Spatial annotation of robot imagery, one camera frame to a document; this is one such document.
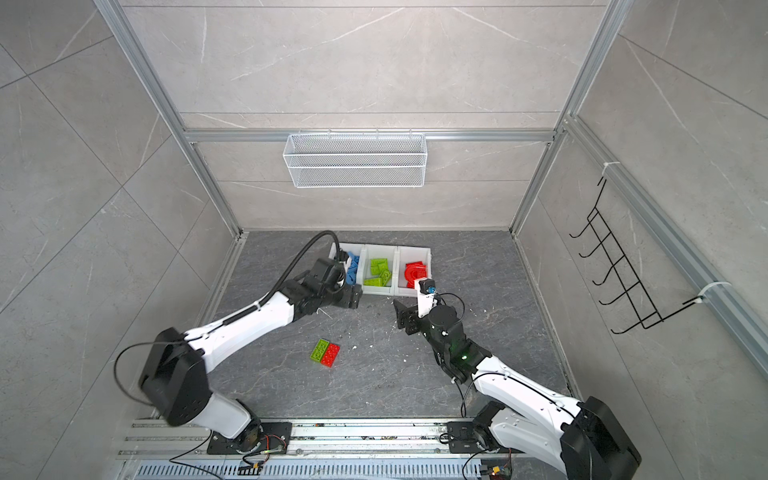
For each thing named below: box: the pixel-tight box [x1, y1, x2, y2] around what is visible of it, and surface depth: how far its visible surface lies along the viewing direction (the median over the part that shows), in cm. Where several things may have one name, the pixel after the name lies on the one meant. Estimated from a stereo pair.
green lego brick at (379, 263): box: [370, 258, 389, 268], surface depth 109 cm
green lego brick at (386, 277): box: [380, 270, 393, 287], surface depth 104 cm
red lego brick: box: [320, 342, 341, 368], surface depth 87 cm
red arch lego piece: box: [404, 261, 428, 289], surface depth 103 cm
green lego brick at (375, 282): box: [363, 278, 383, 287], surface depth 101 cm
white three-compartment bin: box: [329, 242, 432, 297], surface depth 104 cm
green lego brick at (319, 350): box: [310, 338, 330, 363], surface depth 89 cm
